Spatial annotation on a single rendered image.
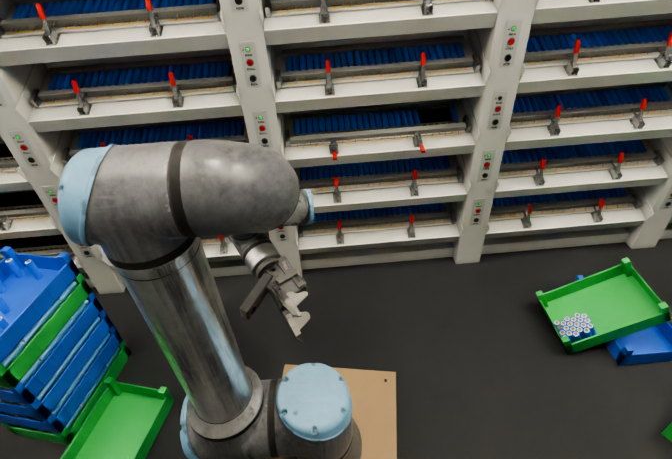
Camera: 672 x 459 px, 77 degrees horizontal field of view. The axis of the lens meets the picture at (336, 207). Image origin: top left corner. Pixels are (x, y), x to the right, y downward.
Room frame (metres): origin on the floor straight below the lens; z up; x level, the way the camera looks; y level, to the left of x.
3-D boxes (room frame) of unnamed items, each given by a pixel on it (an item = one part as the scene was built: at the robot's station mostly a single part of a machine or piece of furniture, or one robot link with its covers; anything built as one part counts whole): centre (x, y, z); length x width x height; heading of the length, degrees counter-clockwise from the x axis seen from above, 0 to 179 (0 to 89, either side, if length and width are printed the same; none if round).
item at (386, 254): (1.25, -0.15, 0.03); 2.19 x 0.16 x 0.05; 91
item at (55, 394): (0.72, 0.86, 0.20); 0.30 x 0.20 x 0.08; 167
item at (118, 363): (0.72, 0.86, 0.04); 0.30 x 0.20 x 0.08; 167
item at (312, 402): (0.43, 0.08, 0.34); 0.17 x 0.15 x 0.18; 90
